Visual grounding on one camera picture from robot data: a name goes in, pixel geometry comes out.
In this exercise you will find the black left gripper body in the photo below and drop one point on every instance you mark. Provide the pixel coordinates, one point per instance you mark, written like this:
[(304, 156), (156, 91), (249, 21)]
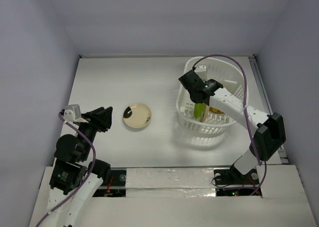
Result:
[(92, 127)]

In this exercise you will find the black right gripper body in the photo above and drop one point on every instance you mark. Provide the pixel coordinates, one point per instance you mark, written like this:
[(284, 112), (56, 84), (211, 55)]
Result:
[(198, 97)]

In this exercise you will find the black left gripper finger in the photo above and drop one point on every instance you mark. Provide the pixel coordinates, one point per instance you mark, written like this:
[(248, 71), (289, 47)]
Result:
[(106, 118), (90, 114)]

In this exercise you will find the lime green plate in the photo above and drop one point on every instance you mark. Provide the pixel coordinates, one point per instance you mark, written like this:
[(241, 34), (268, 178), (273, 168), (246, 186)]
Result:
[(198, 110)]

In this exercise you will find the yellow brown-rimmed plate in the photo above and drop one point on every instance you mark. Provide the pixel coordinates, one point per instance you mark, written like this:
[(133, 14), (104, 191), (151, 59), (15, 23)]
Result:
[(214, 110)]

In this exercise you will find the cream white plate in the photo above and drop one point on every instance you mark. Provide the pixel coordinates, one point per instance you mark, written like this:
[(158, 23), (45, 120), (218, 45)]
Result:
[(137, 116)]

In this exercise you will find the beige plate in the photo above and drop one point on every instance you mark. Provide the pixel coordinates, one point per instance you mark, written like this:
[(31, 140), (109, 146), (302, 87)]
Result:
[(205, 113)]

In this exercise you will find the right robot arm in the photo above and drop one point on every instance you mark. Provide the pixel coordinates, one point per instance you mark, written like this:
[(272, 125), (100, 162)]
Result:
[(266, 131)]

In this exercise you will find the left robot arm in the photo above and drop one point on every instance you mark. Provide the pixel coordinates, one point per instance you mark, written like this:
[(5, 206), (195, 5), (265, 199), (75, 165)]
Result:
[(77, 173)]

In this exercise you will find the white plastic dish rack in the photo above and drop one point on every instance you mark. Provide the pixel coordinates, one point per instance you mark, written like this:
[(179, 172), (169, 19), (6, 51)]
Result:
[(199, 118)]

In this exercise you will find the silver foil covered bar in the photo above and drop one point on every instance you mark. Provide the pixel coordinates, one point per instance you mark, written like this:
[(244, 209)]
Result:
[(169, 182)]

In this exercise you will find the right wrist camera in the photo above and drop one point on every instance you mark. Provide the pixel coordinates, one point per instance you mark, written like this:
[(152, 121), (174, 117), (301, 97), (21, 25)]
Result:
[(201, 71)]

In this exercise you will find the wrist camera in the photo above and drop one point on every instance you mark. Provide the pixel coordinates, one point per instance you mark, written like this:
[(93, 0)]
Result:
[(201, 71), (72, 113)]

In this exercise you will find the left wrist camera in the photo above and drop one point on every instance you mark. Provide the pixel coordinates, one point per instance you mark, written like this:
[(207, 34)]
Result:
[(72, 113)]

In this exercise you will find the aluminium rail right edge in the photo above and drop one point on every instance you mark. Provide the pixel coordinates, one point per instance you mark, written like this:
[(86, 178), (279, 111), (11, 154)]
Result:
[(254, 66)]

